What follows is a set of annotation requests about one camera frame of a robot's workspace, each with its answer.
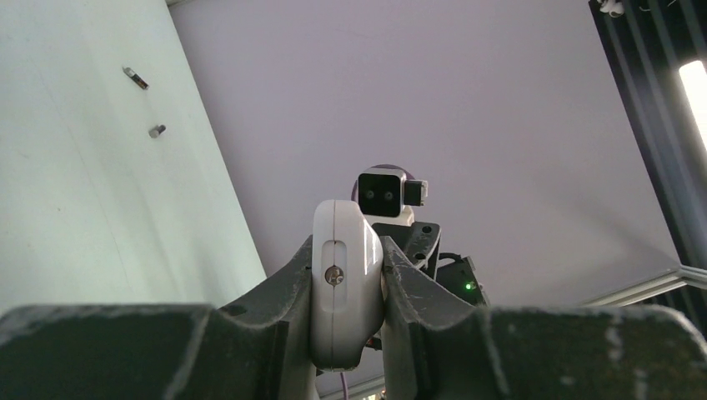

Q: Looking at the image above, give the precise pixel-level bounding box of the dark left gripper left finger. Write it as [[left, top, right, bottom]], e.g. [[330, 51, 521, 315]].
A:
[[1, 241, 315, 399]]

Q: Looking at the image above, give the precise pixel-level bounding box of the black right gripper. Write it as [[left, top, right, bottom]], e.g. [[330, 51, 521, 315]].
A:
[[381, 222, 441, 279]]

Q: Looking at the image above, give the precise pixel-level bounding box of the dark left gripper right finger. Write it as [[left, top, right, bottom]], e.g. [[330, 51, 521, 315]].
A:
[[382, 237, 706, 399]]

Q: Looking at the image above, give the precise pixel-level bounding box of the white remote control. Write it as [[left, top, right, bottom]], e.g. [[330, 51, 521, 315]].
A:
[[310, 200, 384, 371]]

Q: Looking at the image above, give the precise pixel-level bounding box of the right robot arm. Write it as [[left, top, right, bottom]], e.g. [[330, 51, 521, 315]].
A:
[[373, 222, 488, 306]]

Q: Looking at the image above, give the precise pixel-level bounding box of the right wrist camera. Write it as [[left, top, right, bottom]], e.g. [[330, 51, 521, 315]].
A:
[[355, 166, 429, 226]]

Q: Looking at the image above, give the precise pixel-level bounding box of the aluminium frame rail right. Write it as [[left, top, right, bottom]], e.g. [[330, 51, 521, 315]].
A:
[[583, 266, 706, 307]]

